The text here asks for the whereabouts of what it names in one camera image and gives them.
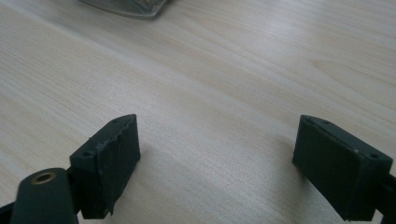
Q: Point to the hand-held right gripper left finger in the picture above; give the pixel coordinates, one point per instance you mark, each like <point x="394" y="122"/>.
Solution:
<point x="106" y="168"/>

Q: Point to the grey metal tray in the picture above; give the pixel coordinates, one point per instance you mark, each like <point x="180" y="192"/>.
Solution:
<point x="130" y="7"/>

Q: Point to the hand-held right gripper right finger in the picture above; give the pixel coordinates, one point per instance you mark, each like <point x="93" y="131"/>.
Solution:
<point x="339" y="174"/>

